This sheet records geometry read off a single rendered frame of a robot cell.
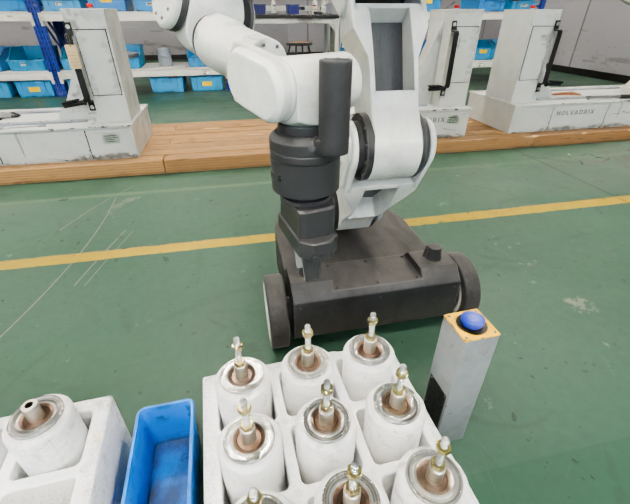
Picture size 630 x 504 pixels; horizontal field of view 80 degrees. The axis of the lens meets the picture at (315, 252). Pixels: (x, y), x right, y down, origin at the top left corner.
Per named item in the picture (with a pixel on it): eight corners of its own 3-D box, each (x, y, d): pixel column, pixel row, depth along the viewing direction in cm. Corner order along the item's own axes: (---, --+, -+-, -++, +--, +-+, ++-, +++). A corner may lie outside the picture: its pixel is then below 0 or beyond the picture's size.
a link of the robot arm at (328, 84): (255, 154, 48) (247, 54, 41) (320, 139, 53) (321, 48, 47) (312, 181, 40) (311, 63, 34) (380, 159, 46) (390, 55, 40)
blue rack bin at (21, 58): (29, 66, 436) (21, 45, 425) (64, 65, 443) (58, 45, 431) (8, 71, 395) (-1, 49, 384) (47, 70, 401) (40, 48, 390)
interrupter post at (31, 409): (31, 413, 59) (22, 400, 58) (48, 409, 60) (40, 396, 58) (25, 426, 57) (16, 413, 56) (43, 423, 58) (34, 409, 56)
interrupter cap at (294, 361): (337, 369, 67) (337, 366, 66) (299, 387, 63) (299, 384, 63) (315, 342, 72) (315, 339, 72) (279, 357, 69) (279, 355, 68)
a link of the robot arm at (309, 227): (263, 223, 57) (256, 145, 51) (321, 212, 60) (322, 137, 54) (290, 267, 47) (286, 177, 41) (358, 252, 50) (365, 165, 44)
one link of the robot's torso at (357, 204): (311, 196, 123) (342, 102, 77) (369, 190, 126) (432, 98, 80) (318, 241, 119) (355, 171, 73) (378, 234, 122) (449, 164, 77)
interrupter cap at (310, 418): (305, 448, 54) (304, 445, 54) (298, 403, 61) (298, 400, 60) (355, 440, 55) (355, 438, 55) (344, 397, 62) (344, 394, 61)
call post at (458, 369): (417, 417, 86) (442, 315, 69) (445, 410, 87) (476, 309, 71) (433, 446, 80) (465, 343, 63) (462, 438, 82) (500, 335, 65)
